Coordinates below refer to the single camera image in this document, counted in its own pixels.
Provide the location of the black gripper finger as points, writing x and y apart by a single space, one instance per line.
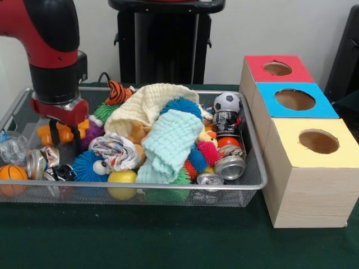
54 132
76 140

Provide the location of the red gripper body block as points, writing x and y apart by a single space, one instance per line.
61 114

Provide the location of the cream waffle cloth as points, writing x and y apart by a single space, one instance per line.
146 106

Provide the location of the light blue waffle cloth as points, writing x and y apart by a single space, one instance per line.
168 147

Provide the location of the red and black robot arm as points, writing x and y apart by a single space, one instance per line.
47 33

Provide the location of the shallow clear mesh bin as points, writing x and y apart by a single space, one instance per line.
140 193

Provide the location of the orange plastic toy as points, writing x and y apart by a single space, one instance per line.
65 133

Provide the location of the blue spiky ball with eyes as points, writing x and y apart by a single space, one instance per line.
87 166

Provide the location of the orange striped tiger toy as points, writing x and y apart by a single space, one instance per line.
118 92

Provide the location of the yellow ball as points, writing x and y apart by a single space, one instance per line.
122 180

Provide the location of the orange basketball toy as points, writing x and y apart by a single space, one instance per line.
11 178

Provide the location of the dark green table cloth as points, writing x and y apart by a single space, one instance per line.
168 241

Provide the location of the black and white soccer ball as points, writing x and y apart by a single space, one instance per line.
227 102

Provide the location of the crushed silver soda can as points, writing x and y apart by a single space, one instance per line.
230 166

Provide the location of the green cloth side table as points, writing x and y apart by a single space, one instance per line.
352 106

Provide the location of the black flat panel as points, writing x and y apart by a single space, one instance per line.
345 56

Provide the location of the black pedestal stand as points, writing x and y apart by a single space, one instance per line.
162 45

